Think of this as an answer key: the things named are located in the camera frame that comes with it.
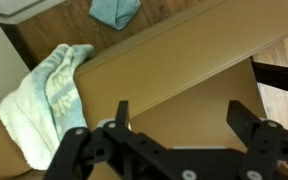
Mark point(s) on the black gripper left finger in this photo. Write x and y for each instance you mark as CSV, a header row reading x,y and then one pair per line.
x,y
130,146

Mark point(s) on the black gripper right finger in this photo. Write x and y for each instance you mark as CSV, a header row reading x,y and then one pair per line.
x,y
267,150

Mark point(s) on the light blue towel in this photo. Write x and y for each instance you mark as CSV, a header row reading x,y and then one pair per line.
x,y
115,11

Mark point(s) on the black stand leg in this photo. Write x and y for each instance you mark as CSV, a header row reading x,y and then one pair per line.
x,y
280,78

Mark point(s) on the white blue patterned towel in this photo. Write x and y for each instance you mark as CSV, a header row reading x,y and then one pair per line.
x,y
40,106

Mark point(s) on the cardboard box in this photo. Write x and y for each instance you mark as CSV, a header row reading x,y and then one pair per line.
x,y
184,63

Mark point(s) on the white shower threshold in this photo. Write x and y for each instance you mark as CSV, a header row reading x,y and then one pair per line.
x,y
14,8

